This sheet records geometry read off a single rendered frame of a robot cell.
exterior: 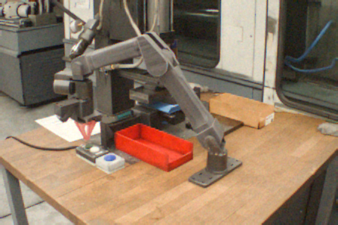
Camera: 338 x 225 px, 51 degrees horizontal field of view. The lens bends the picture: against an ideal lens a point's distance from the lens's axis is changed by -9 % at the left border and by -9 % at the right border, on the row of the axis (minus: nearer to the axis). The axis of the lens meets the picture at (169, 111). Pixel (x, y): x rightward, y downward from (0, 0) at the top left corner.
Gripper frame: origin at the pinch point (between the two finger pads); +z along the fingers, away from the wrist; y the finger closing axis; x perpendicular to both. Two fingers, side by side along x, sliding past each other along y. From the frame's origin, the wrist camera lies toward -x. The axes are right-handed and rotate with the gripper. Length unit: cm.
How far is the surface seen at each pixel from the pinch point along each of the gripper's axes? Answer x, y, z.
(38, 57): 138, -295, 42
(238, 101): 70, 13, 1
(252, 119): 59, 27, 2
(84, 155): -3.2, 2.7, 4.3
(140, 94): 25.6, -1.0, -8.7
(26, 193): 29, -132, 100
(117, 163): 0.3, 15.1, 3.6
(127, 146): 10.2, 9.0, 3.4
